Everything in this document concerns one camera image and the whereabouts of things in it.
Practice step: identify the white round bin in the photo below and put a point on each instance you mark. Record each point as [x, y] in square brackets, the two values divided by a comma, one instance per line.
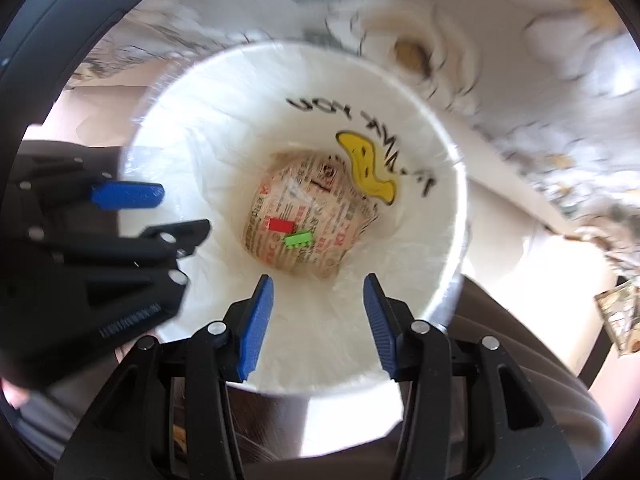
[350, 420]

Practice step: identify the floral bedsheet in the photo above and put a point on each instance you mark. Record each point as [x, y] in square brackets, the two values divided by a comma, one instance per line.
[500, 70]

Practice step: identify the printed paper packet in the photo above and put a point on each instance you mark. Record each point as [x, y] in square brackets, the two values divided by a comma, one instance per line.
[620, 315]

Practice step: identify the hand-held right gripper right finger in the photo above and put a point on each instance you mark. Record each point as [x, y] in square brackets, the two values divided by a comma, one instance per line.
[382, 330]

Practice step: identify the black curved panel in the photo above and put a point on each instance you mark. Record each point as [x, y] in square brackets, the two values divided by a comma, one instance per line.
[55, 25]

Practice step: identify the printed paper wrapper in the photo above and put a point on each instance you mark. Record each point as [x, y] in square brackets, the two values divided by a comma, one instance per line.
[300, 195]

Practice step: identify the person's left hand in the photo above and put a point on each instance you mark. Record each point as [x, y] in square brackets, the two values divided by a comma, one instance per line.
[12, 395]

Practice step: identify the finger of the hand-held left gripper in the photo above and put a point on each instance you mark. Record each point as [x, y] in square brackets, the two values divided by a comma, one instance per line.
[175, 237]
[127, 196]

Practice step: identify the white bin with plastic liner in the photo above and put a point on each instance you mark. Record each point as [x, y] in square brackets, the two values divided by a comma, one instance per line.
[365, 165]

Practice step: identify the green toy block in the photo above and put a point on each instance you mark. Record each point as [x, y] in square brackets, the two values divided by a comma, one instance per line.
[298, 239]

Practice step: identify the red toy block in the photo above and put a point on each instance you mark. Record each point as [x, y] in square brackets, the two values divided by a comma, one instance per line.
[281, 225]

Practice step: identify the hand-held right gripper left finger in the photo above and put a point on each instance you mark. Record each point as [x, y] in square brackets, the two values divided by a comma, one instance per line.
[256, 327]

